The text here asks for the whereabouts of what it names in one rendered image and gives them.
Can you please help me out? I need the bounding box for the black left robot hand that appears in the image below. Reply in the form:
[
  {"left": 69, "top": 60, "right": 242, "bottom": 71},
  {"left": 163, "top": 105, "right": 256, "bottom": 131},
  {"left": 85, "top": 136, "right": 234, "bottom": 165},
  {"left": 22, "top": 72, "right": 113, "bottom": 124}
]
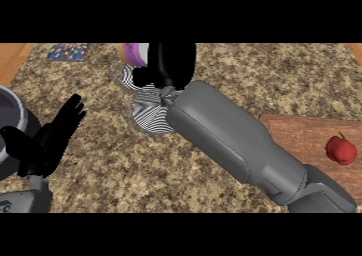
[{"left": 0, "top": 93, "right": 88, "bottom": 178}]

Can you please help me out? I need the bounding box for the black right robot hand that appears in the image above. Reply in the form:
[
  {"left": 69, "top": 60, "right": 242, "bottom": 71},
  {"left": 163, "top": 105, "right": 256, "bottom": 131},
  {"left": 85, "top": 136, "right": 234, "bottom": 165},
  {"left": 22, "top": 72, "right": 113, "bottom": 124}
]
[{"left": 131, "top": 42, "right": 197, "bottom": 91}]

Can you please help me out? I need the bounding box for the purple rimmed can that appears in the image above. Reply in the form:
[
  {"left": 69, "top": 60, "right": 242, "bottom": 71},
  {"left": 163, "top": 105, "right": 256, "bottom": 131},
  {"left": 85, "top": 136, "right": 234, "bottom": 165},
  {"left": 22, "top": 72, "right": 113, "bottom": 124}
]
[{"left": 119, "top": 42, "right": 150, "bottom": 69}]

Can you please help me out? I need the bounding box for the brown wooden cutting board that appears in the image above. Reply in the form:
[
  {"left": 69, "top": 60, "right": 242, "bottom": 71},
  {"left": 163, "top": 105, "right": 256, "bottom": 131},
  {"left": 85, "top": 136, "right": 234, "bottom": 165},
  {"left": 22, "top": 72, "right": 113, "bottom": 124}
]
[{"left": 258, "top": 113, "right": 362, "bottom": 207}]

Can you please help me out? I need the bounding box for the grey round pot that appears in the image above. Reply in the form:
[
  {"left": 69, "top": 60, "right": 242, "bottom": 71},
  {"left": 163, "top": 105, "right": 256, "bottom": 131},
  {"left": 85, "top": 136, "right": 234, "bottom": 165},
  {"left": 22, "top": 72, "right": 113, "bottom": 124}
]
[{"left": 0, "top": 82, "right": 44, "bottom": 185}]

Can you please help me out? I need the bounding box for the colourful patterned blue mat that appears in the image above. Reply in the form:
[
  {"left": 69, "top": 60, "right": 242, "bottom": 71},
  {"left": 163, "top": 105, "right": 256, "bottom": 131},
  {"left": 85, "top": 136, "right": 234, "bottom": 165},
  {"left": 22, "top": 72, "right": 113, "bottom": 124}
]
[{"left": 45, "top": 42, "right": 91, "bottom": 63}]

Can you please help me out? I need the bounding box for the red bell pepper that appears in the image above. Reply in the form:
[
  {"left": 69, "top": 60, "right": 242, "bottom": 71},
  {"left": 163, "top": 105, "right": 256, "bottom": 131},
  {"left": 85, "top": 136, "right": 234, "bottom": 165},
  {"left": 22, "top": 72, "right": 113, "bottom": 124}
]
[{"left": 324, "top": 131, "right": 358, "bottom": 166}]

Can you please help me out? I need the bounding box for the striped wire tiered basket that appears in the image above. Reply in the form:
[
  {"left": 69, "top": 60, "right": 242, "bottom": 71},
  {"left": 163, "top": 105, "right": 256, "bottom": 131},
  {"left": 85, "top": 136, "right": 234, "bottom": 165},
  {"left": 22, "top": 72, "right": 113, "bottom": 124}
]
[{"left": 110, "top": 62, "right": 183, "bottom": 135}]

